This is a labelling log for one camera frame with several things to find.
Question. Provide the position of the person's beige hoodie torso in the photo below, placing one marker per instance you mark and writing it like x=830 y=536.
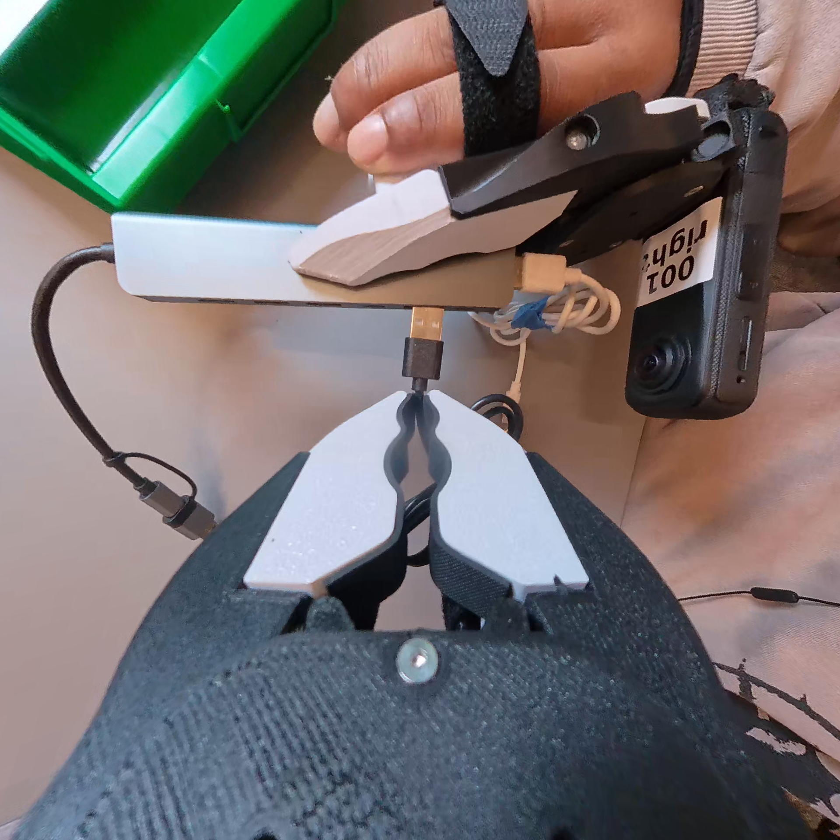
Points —
x=722 y=525

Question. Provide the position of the green plastic bin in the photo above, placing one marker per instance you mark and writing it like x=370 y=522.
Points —
x=170 y=164

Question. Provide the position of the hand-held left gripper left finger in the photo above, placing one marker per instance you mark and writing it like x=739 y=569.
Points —
x=328 y=512

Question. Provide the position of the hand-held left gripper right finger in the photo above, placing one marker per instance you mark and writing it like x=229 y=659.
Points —
x=505 y=512

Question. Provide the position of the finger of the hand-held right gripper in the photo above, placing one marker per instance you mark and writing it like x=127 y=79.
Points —
x=394 y=229

